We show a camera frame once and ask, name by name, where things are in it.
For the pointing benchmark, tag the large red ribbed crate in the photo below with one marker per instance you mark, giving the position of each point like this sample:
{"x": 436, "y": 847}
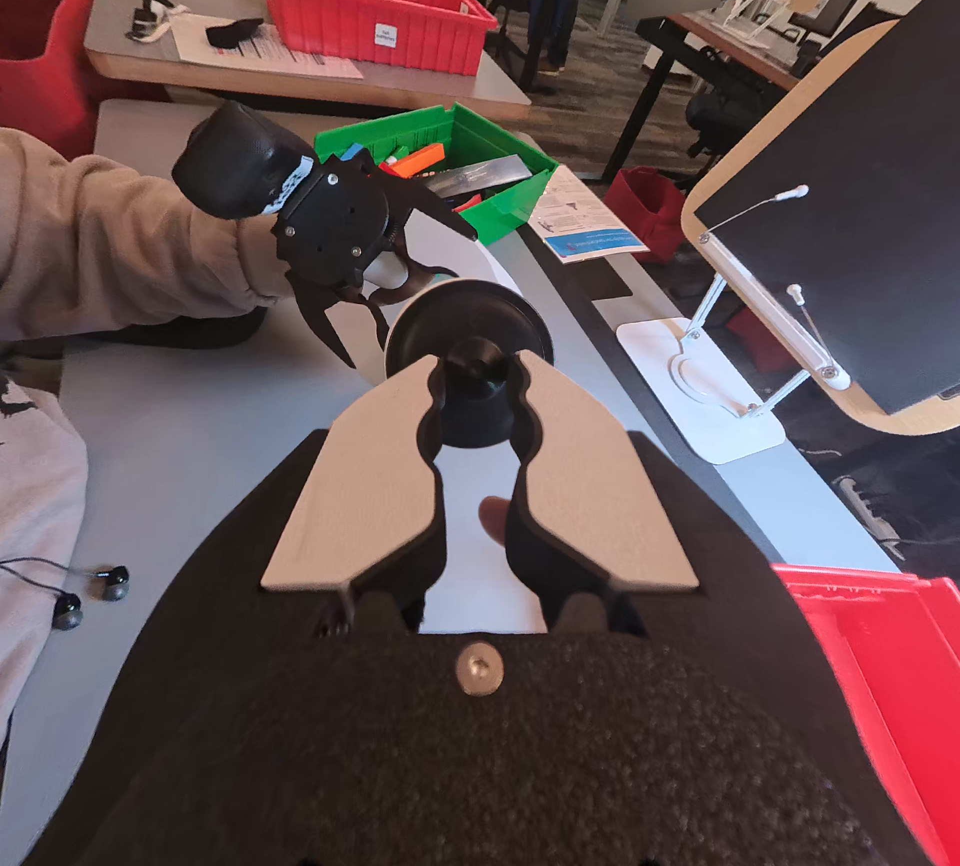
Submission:
{"x": 337, "y": 11}

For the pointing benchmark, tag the white bottle with black cap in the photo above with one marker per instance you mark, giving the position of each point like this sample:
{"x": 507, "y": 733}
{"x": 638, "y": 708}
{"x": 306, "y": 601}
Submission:
{"x": 465, "y": 326}

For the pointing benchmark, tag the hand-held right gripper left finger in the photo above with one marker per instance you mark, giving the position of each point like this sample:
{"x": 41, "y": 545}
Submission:
{"x": 360, "y": 499}

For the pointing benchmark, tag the black board with wooden rim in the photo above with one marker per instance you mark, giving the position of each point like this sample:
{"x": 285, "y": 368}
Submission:
{"x": 862, "y": 206}

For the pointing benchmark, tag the black cloth piece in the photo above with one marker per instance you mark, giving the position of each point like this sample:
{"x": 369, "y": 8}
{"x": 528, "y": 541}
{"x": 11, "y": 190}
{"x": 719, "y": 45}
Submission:
{"x": 232, "y": 32}

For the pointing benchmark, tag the red tote bag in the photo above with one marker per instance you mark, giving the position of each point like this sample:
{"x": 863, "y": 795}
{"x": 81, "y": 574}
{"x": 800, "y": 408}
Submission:
{"x": 37, "y": 56}

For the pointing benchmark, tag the green plastic bin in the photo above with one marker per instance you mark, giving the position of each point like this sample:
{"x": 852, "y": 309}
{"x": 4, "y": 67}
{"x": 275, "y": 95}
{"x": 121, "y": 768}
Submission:
{"x": 510, "y": 206}

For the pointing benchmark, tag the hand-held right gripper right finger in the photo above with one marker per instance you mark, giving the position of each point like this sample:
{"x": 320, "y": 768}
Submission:
{"x": 600, "y": 499}

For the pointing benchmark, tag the person's left forearm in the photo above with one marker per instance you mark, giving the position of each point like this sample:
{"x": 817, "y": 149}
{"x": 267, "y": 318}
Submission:
{"x": 112, "y": 244}

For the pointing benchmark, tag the white power strip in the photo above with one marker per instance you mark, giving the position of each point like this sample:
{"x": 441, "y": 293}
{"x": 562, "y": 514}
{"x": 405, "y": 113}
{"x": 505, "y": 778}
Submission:
{"x": 870, "y": 510}

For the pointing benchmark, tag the wooden edged office desk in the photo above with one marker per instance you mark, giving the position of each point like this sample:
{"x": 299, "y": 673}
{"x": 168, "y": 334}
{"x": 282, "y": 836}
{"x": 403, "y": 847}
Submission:
{"x": 742, "y": 49}

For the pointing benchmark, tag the white metal board stand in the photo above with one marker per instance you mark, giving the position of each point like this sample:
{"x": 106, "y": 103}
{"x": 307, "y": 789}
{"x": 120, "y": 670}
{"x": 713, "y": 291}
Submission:
{"x": 675, "y": 371}

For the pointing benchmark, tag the blue whiteboard eraser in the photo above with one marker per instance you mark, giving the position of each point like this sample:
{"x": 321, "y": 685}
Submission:
{"x": 354, "y": 152}

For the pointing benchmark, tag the red plastic bin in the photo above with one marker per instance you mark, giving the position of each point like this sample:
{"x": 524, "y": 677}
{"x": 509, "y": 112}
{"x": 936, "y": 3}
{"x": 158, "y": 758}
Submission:
{"x": 885, "y": 693}

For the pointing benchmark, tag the white printed paper sheet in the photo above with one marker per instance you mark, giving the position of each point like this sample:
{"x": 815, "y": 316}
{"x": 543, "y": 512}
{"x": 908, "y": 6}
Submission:
{"x": 300, "y": 60}

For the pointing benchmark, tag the white blue leaflet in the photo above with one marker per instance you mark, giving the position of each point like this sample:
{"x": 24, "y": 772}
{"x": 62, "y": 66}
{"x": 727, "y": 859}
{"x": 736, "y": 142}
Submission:
{"x": 585, "y": 214}

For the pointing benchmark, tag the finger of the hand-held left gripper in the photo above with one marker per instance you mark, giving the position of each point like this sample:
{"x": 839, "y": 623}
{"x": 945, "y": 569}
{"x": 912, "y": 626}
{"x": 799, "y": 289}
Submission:
{"x": 322, "y": 319}
{"x": 431, "y": 206}

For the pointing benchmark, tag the red tape roll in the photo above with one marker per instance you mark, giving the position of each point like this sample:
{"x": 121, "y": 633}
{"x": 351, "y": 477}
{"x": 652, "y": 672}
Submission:
{"x": 465, "y": 203}

